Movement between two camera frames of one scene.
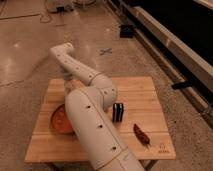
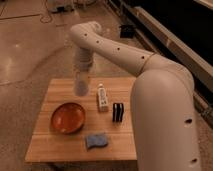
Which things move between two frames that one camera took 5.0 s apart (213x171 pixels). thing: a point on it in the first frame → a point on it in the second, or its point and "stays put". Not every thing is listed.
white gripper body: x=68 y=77 → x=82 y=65
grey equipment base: x=61 y=8 stays put
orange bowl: x=60 y=122 stays put
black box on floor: x=126 y=31 stays put
